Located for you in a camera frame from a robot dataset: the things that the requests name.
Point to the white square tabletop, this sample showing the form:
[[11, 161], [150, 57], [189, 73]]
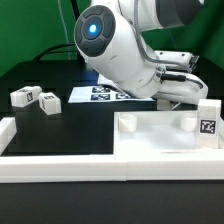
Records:
[[150, 133]]

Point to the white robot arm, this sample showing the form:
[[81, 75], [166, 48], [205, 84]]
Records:
[[108, 36]]

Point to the white L-shaped obstacle fence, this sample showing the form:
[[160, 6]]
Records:
[[111, 167]]

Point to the white sheet with fiducial tags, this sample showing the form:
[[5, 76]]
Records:
[[90, 94]]

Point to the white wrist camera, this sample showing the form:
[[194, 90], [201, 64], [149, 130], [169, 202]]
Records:
[[179, 61]]

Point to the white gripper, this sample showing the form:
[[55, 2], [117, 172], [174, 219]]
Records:
[[182, 87]]

